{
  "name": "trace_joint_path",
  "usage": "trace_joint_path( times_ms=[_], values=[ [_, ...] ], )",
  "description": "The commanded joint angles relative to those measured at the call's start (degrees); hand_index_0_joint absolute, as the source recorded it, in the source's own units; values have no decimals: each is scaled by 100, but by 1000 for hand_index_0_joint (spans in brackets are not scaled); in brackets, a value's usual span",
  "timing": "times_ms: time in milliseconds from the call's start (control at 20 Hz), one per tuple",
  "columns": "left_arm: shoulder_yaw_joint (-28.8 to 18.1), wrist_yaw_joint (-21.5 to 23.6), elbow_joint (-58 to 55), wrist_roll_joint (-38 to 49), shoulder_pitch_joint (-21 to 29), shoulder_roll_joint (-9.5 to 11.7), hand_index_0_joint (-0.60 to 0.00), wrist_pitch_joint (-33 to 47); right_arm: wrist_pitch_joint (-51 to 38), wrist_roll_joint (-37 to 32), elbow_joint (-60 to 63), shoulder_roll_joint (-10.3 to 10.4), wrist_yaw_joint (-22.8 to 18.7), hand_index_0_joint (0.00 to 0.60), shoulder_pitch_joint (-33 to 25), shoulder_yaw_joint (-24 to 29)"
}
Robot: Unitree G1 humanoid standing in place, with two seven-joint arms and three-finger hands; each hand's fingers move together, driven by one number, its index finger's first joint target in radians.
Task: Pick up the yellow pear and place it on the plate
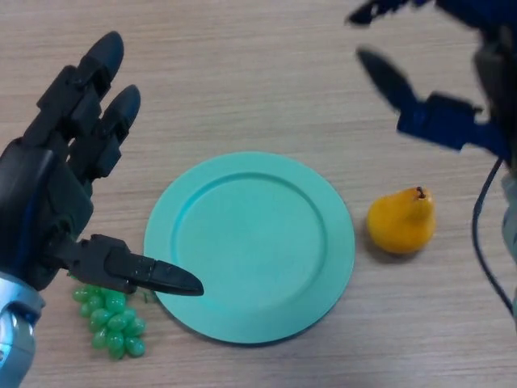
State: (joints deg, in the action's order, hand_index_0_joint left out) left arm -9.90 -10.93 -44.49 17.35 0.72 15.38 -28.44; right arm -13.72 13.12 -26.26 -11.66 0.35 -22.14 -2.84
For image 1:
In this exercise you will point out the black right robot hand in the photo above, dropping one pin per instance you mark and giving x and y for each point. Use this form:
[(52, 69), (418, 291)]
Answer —
[(501, 81)]

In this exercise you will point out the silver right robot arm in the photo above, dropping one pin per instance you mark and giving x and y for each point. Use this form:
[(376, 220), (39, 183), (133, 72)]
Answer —
[(511, 218)]

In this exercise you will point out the green grape bunch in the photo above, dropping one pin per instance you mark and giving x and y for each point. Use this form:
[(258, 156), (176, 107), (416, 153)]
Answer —
[(113, 323)]

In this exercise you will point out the yellow pear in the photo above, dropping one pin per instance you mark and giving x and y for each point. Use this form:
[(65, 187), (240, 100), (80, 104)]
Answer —
[(398, 226)]

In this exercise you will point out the turquoise round plate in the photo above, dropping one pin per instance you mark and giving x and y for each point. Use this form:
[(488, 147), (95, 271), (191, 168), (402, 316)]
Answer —
[(250, 248)]

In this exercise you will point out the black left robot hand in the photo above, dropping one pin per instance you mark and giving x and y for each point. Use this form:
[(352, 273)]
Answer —
[(44, 202)]

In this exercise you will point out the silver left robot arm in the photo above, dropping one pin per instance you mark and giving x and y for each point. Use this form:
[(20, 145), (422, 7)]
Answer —
[(16, 335)]

